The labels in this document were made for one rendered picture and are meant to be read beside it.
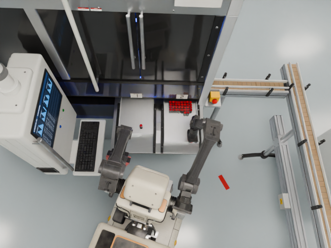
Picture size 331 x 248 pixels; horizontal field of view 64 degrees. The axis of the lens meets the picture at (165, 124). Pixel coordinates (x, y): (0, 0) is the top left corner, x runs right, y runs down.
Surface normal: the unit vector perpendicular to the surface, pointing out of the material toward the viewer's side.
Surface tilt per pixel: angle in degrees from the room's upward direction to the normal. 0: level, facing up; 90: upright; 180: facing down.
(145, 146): 0
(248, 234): 0
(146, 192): 47
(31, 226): 0
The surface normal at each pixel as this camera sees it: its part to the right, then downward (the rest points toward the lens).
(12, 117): 0.04, -0.41
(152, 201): -0.21, 0.36
